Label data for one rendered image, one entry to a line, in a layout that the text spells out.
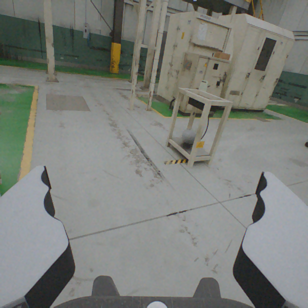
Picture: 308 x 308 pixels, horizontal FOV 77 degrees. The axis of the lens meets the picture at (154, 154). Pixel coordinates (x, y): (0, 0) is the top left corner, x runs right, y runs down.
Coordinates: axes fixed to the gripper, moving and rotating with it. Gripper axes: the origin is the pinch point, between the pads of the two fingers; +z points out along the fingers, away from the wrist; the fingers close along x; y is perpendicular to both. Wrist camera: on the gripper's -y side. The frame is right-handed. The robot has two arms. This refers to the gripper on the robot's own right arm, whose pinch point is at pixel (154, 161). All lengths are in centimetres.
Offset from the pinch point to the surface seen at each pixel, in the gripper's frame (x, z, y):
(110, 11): -185, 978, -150
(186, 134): 44, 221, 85
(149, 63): -12, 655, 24
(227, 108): 82, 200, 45
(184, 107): 70, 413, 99
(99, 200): -41, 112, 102
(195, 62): 82, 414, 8
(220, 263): 47, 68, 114
